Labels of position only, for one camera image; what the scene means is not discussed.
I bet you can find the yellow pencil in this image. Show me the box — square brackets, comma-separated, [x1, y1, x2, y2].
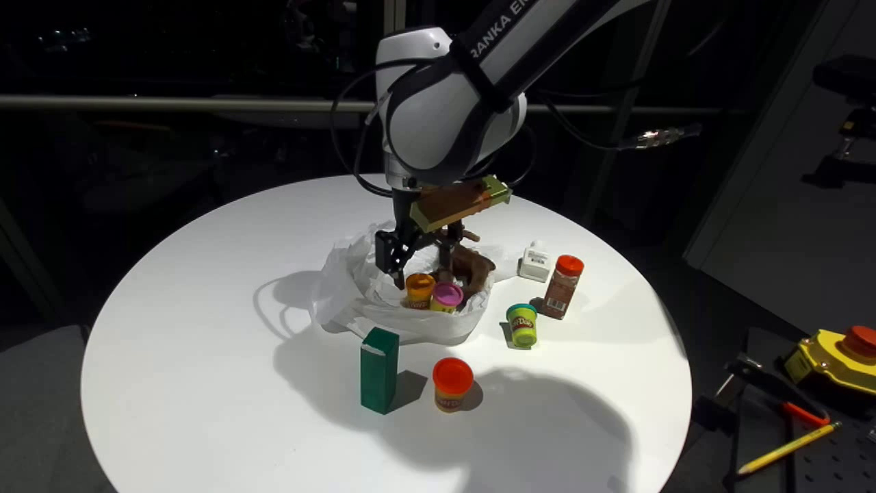
[735, 422, 843, 478]

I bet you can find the teal-lidded play-doh can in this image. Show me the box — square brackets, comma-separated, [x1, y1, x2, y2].
[506, 305, 537, 349]

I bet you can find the red-lidded brown spice jar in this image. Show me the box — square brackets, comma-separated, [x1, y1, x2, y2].
[545, 256, 584, 318]

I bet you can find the white rectangular bottle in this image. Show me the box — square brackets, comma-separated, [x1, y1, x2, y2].
[517, 241, 550, 282]

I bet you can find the metal window railing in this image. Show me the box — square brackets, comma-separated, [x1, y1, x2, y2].
[0, 0, 749, 175]

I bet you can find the green rectangular box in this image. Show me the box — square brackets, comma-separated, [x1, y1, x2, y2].
[357, 328, 400, 413]

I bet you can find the red-handled black tool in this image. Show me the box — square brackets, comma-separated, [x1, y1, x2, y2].
[727, 356, 832, 427]

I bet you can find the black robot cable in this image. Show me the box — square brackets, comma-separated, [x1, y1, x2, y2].
[324, 63, 404, 201]

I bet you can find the brown plush toy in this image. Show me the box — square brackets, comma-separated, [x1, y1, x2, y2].
[437, 226, 494, 305]

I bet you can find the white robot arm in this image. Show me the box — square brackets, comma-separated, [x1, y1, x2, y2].
[375, 0, 649, 282]

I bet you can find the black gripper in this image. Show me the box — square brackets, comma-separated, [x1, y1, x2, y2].
[375, 223, 463, 292]

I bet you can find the yellow emergency stop button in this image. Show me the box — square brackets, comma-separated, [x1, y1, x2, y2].
[782, 323, 876, 397]

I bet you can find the orange-lidded play-doh can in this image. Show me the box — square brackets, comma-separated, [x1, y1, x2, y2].
[431, 356, 472, 400]

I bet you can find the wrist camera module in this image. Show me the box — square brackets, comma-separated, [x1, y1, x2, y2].
[408, 175, 508, 234]

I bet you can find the purple-lidded play-doh can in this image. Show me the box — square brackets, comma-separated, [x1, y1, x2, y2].
[428, 282, 463, 313]

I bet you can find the white plastic bag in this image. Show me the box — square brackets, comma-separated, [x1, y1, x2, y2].
[252, 229, 494, 349]

